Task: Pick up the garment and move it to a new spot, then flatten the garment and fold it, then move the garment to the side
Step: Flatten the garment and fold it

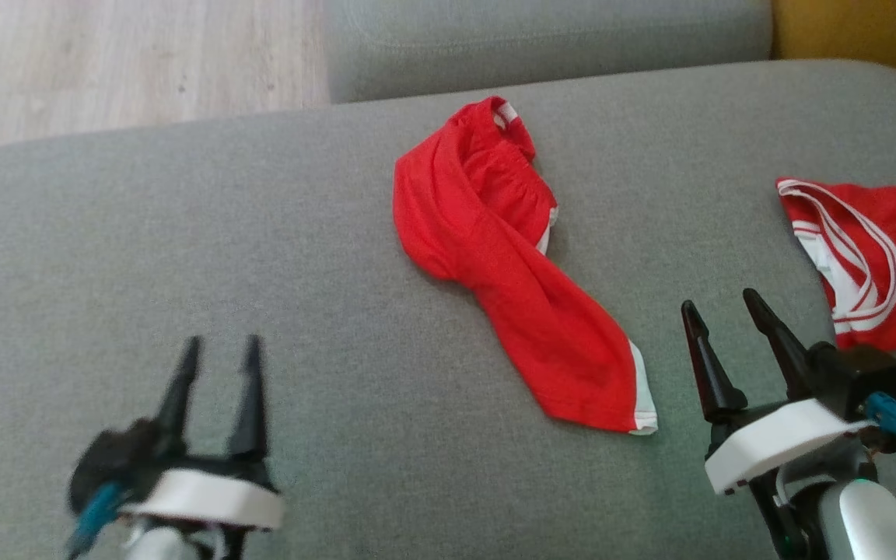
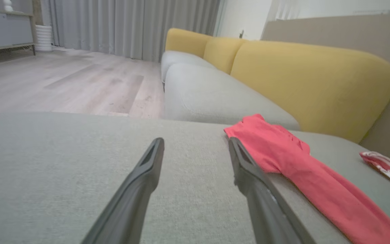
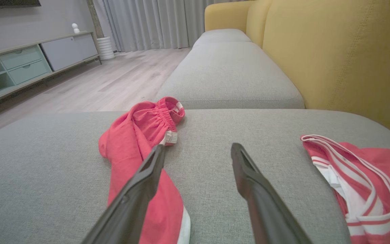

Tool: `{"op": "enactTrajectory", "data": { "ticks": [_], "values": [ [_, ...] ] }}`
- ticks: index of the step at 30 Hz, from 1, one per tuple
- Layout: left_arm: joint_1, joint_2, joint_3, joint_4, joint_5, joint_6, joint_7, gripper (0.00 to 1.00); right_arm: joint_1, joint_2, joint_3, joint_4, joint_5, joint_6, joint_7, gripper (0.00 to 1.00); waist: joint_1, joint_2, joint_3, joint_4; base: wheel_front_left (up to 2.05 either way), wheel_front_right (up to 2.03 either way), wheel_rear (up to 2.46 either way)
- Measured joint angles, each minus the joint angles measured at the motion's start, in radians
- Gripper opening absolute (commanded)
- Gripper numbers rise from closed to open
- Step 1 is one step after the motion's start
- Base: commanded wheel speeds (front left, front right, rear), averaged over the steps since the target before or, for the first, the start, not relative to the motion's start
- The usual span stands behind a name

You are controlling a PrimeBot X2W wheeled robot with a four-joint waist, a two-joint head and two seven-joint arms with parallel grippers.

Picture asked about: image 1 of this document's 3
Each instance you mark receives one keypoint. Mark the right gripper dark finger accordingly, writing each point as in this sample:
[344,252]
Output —
[786,342]
[712,381]

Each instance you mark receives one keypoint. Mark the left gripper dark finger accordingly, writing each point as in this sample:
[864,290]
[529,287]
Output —
[180,404]
[250,404]

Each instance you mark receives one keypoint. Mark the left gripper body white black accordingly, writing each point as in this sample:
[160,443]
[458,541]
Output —
[207,498]

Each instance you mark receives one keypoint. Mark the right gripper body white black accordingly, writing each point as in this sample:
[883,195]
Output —
[775,443]

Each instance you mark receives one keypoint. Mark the red jersey with white stripes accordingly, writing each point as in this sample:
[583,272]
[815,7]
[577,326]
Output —
[883,264]

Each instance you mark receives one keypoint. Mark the red shorts with white trim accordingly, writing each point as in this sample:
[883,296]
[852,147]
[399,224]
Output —
[526,311]

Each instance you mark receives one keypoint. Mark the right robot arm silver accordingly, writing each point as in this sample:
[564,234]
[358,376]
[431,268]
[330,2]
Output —
[868,521]

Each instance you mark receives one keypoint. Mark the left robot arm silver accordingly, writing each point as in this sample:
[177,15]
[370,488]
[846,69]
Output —
[160,544]

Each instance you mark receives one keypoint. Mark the large grey sofa seat cushion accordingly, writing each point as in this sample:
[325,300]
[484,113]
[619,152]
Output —
[339,272]

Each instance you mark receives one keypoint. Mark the mustard yellow cushion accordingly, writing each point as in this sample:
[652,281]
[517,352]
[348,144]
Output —
[860,31]

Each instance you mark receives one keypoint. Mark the small grey sofa cushion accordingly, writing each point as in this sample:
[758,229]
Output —
[557,39]

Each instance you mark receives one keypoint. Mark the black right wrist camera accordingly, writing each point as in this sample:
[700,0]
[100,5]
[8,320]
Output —
[860,373]

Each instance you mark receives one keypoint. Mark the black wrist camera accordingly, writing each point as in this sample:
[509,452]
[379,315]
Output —
[117,459]
[860,373]

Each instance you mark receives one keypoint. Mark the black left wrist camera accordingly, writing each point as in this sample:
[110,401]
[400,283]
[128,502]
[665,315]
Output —
[117,459]

